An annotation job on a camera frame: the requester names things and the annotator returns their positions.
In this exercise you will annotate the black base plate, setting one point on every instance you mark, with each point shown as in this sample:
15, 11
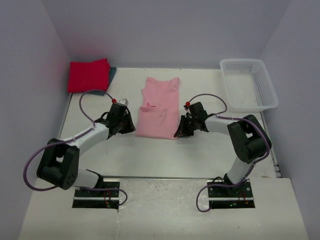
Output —
231, 198
88, 199

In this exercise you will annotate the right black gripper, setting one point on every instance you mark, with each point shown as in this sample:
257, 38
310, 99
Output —
188, 124

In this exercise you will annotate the white plastic basket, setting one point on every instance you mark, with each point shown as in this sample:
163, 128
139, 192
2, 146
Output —
248, 85

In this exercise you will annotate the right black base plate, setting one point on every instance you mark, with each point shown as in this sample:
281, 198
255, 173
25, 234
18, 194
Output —
231, 198

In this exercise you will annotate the folded teal t shirt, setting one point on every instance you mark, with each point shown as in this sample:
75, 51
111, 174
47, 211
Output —
112, 73

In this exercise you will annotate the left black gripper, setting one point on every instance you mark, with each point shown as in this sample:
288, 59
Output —
122, 122

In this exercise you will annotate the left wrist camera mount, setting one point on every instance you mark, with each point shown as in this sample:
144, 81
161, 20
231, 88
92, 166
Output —
123, 101

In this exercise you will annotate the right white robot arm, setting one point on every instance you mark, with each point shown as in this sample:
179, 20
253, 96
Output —
249, 140

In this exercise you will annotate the folded red t shirt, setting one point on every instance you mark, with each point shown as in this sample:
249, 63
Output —
85, 76

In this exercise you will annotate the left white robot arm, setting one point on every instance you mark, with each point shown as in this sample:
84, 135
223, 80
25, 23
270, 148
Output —
59, 164

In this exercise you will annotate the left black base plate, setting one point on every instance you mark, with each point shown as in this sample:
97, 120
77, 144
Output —
88, 199

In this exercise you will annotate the pink t shirt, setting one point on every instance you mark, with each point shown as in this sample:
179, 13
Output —
159, 114

